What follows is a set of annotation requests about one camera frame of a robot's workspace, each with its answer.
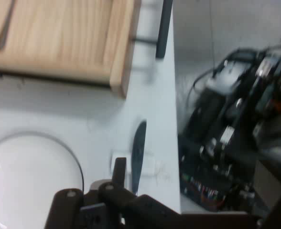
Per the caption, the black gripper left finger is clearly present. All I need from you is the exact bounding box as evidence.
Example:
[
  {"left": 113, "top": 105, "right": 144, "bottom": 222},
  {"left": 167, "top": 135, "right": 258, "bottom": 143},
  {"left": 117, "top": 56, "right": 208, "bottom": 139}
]
[{"left": 44, "top": 157, "right": 179, "bottom": 229}]

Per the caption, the black table knife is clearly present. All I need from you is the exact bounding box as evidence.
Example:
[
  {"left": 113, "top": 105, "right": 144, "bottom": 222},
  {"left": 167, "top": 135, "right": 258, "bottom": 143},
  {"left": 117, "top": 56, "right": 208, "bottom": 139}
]
[{"left": 130, "top": 118, "right": 148, "bottom": 193}]

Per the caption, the white ceramic knife rest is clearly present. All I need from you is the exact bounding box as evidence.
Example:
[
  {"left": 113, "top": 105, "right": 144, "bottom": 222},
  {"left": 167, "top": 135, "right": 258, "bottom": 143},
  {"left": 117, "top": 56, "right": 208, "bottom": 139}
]
[{"left": 110, "top": 149, "right": 162, "bottom": 178}]

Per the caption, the white plate with black rim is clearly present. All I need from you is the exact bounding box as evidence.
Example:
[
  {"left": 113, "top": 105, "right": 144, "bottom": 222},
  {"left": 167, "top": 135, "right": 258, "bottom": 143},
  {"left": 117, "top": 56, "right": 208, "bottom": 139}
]
[{"left": 0, "top": 131, "right": 85, "bottom": 229}]

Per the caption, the black electronics equipment with wiring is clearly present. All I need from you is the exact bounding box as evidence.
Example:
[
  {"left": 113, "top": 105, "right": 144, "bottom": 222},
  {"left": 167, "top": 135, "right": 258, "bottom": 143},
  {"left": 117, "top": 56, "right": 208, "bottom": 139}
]
[{"left": 178, "top": 14, "right": 281, "bottom": 213}]

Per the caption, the light wooden tray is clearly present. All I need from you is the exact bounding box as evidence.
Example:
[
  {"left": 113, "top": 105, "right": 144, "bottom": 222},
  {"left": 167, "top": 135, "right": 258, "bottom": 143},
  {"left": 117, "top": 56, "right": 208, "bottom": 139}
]
[{"left": 0, "top": 0, "right": 142, "bottom": 98}]

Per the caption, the black flat bar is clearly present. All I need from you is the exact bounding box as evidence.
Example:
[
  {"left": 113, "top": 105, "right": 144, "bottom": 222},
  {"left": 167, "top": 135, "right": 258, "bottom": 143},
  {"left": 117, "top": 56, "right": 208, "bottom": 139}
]
[{"left": 155, "top": 0, "right": 174, "bottom": 58}]

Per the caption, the metal spoon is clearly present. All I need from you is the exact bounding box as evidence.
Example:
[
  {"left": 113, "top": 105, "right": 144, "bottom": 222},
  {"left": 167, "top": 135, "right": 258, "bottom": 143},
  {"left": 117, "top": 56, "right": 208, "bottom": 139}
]
[{"left": 0, "top": 0, "right": 18, "bottom": 51}]

